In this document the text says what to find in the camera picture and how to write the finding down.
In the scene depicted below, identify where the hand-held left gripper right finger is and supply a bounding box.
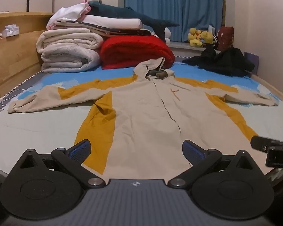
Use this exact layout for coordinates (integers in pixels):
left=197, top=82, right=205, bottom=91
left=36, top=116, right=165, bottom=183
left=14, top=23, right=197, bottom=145
left=167, top=139, right=262, bottom=189

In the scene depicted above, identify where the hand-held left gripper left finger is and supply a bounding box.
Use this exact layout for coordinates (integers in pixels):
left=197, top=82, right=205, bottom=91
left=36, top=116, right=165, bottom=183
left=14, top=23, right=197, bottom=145
left=12, top=139, right=106, bottom=189

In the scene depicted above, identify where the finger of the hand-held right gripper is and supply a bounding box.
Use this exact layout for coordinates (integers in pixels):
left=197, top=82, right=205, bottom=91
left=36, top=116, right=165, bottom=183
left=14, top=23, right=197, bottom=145
left=251, top=136, right=277, bottom=151

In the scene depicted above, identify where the beige and mustard hooded jacket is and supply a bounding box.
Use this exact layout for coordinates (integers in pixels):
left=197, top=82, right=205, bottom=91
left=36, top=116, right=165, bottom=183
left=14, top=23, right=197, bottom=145
left=8, top=57, right=280, bottom=175

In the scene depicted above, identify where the blue patterned bed sheet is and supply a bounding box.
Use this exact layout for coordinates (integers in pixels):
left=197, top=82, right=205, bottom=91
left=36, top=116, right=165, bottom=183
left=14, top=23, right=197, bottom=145
left=0, top=61, right=283, bottom=186

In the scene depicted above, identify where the purple paper bag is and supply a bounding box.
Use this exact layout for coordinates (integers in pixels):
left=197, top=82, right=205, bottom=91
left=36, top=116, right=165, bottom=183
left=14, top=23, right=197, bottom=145
left=245, top=52, right=259, bottom=72

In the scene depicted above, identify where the black clothing pile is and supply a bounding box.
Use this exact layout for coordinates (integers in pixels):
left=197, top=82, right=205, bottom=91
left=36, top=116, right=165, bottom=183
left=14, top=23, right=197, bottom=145
left=182, top=45, right=255, bottom=78

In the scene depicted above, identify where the white window sill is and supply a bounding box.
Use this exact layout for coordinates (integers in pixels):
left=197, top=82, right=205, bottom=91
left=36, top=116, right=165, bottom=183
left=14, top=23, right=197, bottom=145
left=167, top=41, right=221, bottom=57

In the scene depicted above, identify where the dark red dotted bag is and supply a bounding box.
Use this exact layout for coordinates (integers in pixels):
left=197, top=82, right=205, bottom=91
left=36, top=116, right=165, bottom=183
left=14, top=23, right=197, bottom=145
left=217, top=26, right=234, bottom=52

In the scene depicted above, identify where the wooden headboard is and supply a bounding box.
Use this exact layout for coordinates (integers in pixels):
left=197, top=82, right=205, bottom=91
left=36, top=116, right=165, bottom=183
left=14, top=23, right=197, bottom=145
left=0, top=12, right=55, bottom=105

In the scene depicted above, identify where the red folded blanket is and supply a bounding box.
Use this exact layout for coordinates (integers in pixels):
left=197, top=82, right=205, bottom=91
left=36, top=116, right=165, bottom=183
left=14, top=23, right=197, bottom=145
left=99, top=36, right=175, bottom=70

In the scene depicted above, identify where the cream folded blanket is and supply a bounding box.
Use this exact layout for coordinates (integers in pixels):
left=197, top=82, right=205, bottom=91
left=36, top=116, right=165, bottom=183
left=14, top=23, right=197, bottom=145
left=36, top=27, right=104, bottom=54

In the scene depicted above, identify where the yellow plush toy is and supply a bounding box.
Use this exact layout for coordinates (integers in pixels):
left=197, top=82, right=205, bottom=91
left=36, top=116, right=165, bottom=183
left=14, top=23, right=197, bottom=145
left=201, top=31, right=214, bottom=45
left=188, top=27, right=203, bottom=47

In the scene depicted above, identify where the white plush toy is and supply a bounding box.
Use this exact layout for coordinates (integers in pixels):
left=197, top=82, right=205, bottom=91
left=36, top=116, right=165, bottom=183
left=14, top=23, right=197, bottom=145
left=164, top=27, right=172, bottom=43

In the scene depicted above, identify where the dotted dark-edged folded mat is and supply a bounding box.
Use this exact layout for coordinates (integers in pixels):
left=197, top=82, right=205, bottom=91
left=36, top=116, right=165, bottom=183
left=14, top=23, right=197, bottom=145
left=54, top=21, right=151, bottom=38

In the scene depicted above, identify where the white folded pillow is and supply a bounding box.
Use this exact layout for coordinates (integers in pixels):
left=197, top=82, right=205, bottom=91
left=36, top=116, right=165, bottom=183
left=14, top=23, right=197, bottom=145
left=55, top=15, right=143, bottom=31

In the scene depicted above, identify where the white and pink garment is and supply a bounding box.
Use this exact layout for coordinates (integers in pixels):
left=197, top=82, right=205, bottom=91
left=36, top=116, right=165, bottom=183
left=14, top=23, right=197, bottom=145
left=46, top=0, right=92, bottom=31

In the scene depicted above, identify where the dark teal shark plush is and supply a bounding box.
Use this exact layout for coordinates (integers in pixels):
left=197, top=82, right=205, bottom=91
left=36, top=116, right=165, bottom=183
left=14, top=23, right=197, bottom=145
left=88, top=0, right=180, bottom=43

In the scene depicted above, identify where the blue curtain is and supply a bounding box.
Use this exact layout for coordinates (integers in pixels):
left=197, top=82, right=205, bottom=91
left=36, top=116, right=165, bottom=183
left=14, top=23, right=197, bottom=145
left=124, top=0, right=224, bottom=41

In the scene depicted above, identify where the wooden bed side rail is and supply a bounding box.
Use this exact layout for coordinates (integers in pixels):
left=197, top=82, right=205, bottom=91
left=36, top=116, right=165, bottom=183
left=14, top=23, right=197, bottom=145
left=250, top=74, right=283, bottom=105

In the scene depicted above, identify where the white cable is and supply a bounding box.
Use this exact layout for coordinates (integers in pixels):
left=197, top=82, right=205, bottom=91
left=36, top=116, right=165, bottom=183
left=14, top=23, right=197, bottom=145
left=0, top=88, right=26, bottom=110

